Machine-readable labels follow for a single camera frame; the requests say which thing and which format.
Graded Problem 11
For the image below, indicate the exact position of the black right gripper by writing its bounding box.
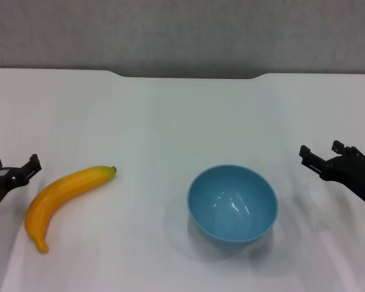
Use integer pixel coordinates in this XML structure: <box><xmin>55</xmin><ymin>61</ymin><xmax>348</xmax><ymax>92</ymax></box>
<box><xmin>299</xmin><ymin>140</ymin><xmax>365</xmax><ymax>205</ymax></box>

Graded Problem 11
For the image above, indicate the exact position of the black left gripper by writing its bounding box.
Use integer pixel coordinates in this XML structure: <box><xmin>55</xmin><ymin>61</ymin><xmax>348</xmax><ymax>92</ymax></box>
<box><xmin>0</xmin><ymin>154</ymin><xmax>43</xmax><ymax>210</ymax></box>

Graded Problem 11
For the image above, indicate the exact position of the yellow banana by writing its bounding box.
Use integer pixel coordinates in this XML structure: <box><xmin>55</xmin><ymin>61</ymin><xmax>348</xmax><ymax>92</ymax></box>
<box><xmin>24</xmin><ymin>165</ymin><xmax>117</xmax><ymax>254</ymax></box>

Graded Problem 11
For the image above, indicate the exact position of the blue plastic bowl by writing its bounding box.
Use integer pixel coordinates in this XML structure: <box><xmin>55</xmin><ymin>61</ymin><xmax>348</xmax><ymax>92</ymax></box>
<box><xmin>187</xmin><ymin>164</ymin><xmax>279</xmax><ymax>249</ymax></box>

